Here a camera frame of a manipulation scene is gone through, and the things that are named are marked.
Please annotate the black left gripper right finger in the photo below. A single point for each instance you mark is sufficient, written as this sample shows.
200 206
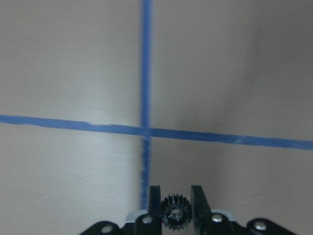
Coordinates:
201 212

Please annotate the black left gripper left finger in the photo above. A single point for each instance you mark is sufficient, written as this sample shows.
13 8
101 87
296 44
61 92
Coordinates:
154 211

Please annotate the small dark bearing gear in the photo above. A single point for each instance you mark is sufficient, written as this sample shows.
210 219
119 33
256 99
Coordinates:
176 212

